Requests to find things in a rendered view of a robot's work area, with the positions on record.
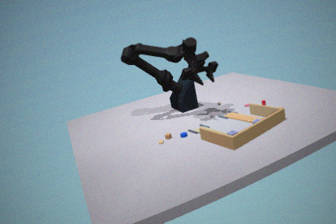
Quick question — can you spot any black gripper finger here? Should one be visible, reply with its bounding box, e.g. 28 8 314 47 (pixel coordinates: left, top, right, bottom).
206 66 215 82
189 70 204 85

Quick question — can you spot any tan u-shaped wall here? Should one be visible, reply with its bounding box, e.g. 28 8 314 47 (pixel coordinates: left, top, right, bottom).
199 101 285 150

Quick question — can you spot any brown cube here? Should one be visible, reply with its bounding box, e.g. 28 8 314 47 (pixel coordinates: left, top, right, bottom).
165 134 172 140

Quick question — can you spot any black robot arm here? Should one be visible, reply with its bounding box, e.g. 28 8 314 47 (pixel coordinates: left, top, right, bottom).
120 37 209 96

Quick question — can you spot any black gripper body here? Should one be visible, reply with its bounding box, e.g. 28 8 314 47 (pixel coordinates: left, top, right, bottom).
181 56 218 80

